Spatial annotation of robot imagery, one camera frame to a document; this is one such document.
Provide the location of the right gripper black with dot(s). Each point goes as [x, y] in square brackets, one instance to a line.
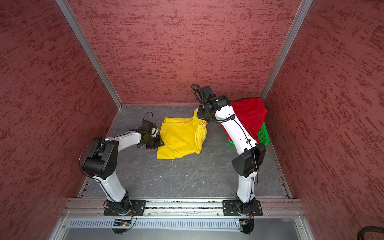
[200, 114]

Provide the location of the red shorts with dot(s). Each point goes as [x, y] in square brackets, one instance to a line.
[252, 114]

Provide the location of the left corner aluminium profile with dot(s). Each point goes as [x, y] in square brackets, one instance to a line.
[79, 33]

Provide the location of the right circuit board with wires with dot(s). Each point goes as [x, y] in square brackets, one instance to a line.
[246, 226]

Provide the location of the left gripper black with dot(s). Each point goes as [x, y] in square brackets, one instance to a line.
[158, 144]

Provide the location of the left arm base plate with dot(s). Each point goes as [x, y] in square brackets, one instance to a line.
[137, 207]

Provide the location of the yellow shorts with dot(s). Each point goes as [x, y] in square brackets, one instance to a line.
[182, 137]

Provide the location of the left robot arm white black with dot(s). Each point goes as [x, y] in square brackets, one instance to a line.
[99, 162]

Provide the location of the white perforated vent strip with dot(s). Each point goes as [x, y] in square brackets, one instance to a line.
[167, 224]

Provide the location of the left circuit board with wires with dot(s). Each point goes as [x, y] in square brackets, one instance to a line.
[120, 226]

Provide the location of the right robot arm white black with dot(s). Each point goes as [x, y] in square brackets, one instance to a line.
[250, 152]

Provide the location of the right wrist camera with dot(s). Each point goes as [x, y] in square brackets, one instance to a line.
[206, 93]

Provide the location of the green plastic basket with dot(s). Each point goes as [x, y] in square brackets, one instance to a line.
[263, 135]

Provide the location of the aluminium mounting rail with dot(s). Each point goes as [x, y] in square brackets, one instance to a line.
[186, 208]

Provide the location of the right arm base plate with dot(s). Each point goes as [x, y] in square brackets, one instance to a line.
[229, 207]

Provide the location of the right corner aluminium profile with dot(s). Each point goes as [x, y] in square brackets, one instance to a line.
[290, 37]

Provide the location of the circuit board with wires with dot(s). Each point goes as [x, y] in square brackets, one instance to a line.
[246, 226]
[120, 226]

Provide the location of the corner aluminium profile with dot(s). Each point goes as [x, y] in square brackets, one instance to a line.
[290, 37]
[79, 33]

